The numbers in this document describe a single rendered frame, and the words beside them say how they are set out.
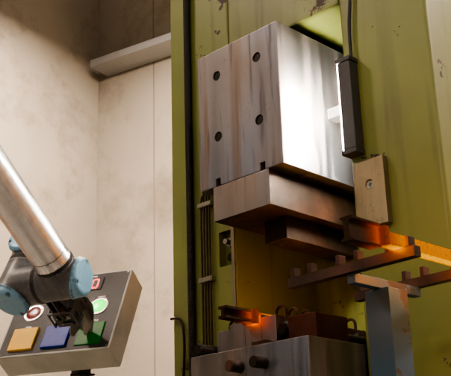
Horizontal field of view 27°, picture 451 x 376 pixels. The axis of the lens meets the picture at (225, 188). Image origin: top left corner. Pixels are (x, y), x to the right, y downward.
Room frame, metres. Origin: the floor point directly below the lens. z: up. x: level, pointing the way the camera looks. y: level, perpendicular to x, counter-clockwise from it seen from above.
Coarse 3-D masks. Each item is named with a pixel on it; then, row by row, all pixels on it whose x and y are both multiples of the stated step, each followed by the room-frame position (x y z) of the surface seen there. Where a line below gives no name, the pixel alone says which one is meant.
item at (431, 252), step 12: (348, 216) 1.55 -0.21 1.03; (348, 228) 1.55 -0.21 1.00; (360, 228) 1.57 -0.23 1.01; (372, 228) 1.60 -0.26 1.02; (384, 228) 1.60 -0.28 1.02; (348, 240) 1.56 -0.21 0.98; (360, 240) 1.56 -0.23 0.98; (372, 240) 1.60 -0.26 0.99; (384, 240) 1.60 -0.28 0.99; (396, 240) 1.63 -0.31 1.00; (432, 252) 1.71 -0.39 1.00; (444, 252) 1.74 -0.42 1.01; (444, 264) 1.79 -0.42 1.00
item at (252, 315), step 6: (222, 306) 2.18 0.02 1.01; (228, 306) 2.18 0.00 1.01; (222, 312) 2.18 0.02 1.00; (228, 312) 2.19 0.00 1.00; (234, 312) 2.20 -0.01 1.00; (240, 312) 2.22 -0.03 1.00; (246, 312) 2.23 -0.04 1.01; (252, 312) 2.24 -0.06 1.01; (222, 318) 2.18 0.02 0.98; (228, 318) 2.18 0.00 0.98; (234, 318) 2.19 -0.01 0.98; (240, 318) 2.21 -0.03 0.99; (246, 318) 2.23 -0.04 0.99; (252, 318) 2.24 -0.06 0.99; (258, 318) 2.24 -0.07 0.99; (246, 324) 2.25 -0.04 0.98
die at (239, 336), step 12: (240, 324) 2.28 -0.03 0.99; (252, 324) 2.26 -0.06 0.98; (264, 324) 2.23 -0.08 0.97; (276, 324) 2.20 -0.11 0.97; (228, 336) 2.31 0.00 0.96; (240, 336) 2.29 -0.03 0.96; (252, 336) 2.26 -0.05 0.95; (264, 336) 2.23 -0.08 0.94; (276, 336) 2.20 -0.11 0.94; (288, 336) 2.23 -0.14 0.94; (228, 348) 2.32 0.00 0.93
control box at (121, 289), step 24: (96, 288) 2.53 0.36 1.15; (120, 288) 2.51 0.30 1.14; (96, 312) 2.48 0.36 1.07; (120, 312) 2.46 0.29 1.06; (72, 336) 2.47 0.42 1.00; (120, 336) 2.47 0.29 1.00; (0, 360) 2.52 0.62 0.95; (24, 360) 2.50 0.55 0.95; (48, 360) 2.49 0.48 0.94; (72, 360) 2.47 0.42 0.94; (96, 360) 2.46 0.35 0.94; (120, 360) 2.47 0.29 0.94
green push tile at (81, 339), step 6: (96, 324) 2.46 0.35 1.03; (102, 324) 2.45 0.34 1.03; (78, 330) 2.47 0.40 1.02; (96, 330) 2.44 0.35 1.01; (102, 330) 2.44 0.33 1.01; (78, 336) 2.45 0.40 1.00; (84, 336) 2.45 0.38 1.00; (90, 336) 2.44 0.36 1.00; (96, 336) 2.43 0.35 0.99; (78, 342) 2.44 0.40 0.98; (84, 342) 2.43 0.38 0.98; (90, 342) 2.43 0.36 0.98; (96, 342) 2.42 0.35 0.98
